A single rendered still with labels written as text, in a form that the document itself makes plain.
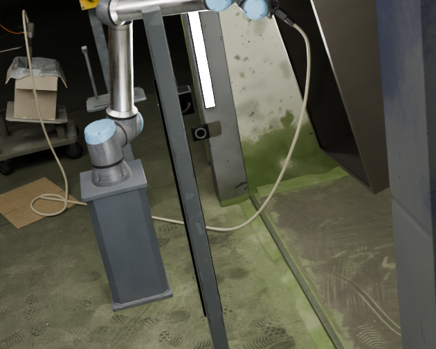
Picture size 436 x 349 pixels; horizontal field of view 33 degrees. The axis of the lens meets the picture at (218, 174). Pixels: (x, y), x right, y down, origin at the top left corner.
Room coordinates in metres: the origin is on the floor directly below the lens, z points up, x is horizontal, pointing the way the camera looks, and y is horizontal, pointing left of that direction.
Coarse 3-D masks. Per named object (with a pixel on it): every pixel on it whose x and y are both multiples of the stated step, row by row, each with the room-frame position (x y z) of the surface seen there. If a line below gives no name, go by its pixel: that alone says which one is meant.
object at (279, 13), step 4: (280, 8) 3.24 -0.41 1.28; (276, 12) 3.24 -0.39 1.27; (280, 12) 3.23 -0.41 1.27; (284, 12) 3.23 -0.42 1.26; (244, 16) 3.28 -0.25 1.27; (280, 16) 3.23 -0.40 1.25; (284, 16) 3.22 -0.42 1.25; (288, 16) 3.23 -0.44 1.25; (248, 20) 3.27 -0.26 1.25; (284, 20) 3.23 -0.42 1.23; (288, 20) 3.22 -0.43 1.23; (292, 20) 3.21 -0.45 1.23; (292, 24) 3.21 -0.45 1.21
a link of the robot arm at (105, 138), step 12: (96, 120) 3.28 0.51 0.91; (108, 120) 3.24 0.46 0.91; (84, 132) 3.19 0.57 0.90; (96, 132) 3.15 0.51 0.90; (108, 132) 3.15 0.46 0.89; (120, 132) 3.23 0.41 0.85; (96, 144) 3.14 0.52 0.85; (108, 144) 3.14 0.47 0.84; (120, 144) 3.20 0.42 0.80; (96, 156) 3.14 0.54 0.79; (108, 156) 3.14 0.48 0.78; (120, 156) 3.18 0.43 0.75
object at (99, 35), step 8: (96, 16) 4.07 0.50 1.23; (96, 24) 4.07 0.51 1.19; (96, 32) 4.07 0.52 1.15; (96, 40) 4.07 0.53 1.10; (104, 40) 4.07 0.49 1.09; (104, 48) 4.07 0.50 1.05; (104, 56) 4.07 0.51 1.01; (104, 64) 4.07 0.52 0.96; (104, 72) 4.07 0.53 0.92; (128, 144) 4.07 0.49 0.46; (128, 152) 4.07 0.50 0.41; (128, 160) 4.07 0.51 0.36
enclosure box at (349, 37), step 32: (288, 0) 3.46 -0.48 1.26; (320, 0) 2.86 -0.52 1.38; (352, 0) 2.89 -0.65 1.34; (288, 32) 3.46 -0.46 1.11; (320, 32) 2.88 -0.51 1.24; (352, 32) 2.89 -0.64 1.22; (320, 64) 3.49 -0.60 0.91; (352, 64) 2.88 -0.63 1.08; (320, 96) 3.49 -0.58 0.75; (352, 96) 2.88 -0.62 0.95; (320, 128) 3.49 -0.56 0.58; (352, 128) 2.89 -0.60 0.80; (384, 128) 2.91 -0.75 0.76; (352, 160) 3.26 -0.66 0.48; (384, 160) 2.91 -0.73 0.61
